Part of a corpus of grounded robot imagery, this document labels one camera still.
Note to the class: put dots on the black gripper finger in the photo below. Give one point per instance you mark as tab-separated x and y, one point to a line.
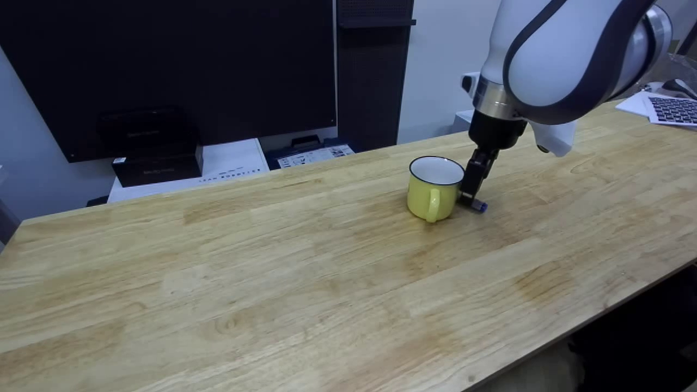
477	171

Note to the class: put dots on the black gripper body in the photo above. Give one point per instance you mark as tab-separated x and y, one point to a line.
493	133

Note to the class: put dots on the grey blue marker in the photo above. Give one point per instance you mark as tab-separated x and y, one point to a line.
474	206

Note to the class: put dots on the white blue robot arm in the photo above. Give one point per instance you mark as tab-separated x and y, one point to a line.
550	63

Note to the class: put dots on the yellow enamel cup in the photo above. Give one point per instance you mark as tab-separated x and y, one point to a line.
434	185

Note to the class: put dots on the dark vertical pillar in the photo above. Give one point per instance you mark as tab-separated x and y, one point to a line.
372	69

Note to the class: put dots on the keyboard on papers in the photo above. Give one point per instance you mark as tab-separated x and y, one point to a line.
678	111

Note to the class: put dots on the dark tray with papers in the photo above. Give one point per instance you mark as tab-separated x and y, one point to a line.
305	150

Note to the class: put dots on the white paper box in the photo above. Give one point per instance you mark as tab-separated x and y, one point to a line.
235	160

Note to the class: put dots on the large black monitor screen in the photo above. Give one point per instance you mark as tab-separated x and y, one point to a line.
225	69

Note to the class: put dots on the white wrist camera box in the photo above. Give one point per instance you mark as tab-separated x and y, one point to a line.
555	138

